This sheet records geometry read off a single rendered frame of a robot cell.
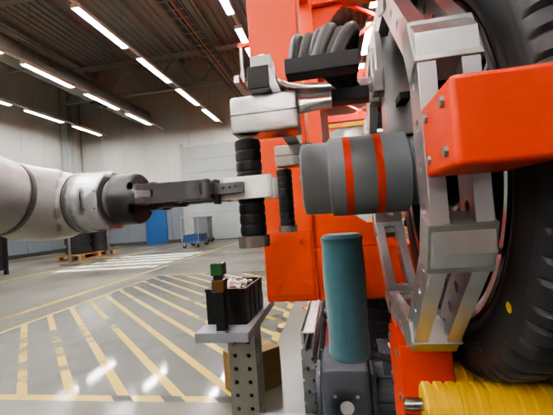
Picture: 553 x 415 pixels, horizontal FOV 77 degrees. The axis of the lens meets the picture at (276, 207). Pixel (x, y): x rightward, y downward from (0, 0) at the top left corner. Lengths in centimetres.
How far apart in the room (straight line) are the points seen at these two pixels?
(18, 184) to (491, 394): 66
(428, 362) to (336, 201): 29
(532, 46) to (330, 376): 78
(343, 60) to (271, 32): 78
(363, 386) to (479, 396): 42
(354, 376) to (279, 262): 38
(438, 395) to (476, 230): 27
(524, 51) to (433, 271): 22
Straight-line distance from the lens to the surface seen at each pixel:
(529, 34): 40
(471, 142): 30
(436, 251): 38
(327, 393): 96
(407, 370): 64
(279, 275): 109
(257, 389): 137
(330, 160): 57
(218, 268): 107
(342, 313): 74
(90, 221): 55
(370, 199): 59
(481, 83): 31
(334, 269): 72
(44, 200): 56
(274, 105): 47
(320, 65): 45
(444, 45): 41
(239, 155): 47
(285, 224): 80
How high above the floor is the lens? 79
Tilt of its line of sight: 1 degrees up
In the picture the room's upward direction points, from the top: 4 degrees counter-clockwise
